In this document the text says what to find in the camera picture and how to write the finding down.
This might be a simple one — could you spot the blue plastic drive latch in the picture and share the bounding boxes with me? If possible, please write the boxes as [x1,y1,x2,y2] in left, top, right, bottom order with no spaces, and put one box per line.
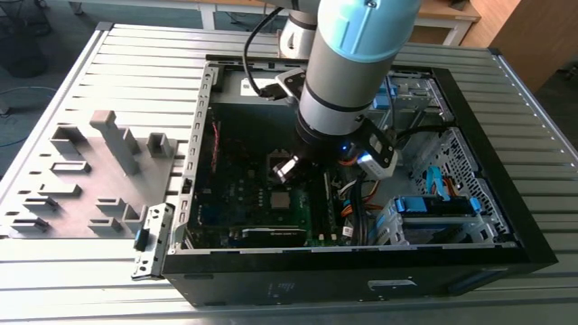
[372,76,399,110]

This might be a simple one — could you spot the wooden cabinet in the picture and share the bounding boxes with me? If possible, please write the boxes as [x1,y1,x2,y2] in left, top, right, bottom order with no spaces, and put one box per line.
[459,0,578,94]

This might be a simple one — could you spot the grey parts rack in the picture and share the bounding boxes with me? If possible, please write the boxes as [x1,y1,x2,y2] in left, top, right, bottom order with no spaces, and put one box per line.
[0,110,188,240]

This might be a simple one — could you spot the black office chair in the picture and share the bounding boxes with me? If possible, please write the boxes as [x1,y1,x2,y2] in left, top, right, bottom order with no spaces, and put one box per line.
[0,0,52,79]

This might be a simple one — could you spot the blue flat wire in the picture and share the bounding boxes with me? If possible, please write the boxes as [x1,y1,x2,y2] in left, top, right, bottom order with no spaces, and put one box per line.
[425,167,453,203]

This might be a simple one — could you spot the black PC case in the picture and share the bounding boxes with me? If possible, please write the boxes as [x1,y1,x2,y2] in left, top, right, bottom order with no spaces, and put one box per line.
[160,53,559,307]

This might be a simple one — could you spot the grey metal disk bay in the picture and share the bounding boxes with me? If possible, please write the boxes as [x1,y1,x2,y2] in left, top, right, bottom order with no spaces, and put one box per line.
[368,194,514,247]

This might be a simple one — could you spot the white table frame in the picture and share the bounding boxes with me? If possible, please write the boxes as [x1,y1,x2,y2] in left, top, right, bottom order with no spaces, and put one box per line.
[66,0,289,32]

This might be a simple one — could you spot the black graphics card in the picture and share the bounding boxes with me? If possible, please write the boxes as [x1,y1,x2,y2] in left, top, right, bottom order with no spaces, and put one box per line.
[228,225,308,248]

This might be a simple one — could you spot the green RAM stick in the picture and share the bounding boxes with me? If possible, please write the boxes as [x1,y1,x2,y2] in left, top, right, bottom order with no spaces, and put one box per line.
[320,169,333,238]

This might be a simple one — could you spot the grey metal card retainer bracket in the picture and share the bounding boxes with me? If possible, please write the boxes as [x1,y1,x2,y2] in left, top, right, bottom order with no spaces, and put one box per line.
[129,202,176,281]

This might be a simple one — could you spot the grey power supply unit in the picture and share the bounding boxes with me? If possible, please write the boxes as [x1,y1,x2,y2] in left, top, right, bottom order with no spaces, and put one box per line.
[210,72,301,118]

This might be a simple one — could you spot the red black twisted wire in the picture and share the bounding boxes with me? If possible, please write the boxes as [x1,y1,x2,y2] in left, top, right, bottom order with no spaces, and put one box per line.
[209,118,221,170]

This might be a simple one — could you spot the black camera cable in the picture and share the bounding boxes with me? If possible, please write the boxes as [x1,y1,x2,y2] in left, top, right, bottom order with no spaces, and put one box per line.
[241,6,285,100]

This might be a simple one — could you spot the light blue floor cable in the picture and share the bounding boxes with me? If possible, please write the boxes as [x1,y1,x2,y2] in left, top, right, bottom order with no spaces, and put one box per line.
[0,86,58,148]

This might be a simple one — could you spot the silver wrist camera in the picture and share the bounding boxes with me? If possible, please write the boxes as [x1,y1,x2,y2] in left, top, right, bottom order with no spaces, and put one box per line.
[259,66,308,102]
[355,116,399,179]

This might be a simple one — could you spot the white purple wire bundle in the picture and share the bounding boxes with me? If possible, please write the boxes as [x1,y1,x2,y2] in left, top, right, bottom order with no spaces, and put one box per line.
[336,178,361,199]

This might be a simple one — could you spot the CPU socket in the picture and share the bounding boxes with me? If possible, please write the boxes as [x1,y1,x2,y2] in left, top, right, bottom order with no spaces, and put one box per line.
[268,190,295,218]

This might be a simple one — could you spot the wooden desk white legs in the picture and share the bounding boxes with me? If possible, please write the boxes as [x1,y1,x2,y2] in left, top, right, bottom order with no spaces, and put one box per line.
[405,0,481,47]

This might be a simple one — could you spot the green motherboard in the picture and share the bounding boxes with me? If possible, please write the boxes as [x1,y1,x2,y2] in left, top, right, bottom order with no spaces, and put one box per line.
[188,148,360,248]

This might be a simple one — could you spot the thick black cable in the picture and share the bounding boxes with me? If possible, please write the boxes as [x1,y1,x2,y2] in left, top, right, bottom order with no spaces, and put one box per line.
[353,128,452,246]
[349,124,453,246]

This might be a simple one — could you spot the orange red power wires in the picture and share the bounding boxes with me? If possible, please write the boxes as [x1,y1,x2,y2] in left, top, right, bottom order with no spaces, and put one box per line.
[336,157,385,217]

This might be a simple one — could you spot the grey metal drive cage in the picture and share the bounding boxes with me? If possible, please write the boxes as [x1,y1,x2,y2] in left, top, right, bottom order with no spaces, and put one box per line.
[373,70,455,155]

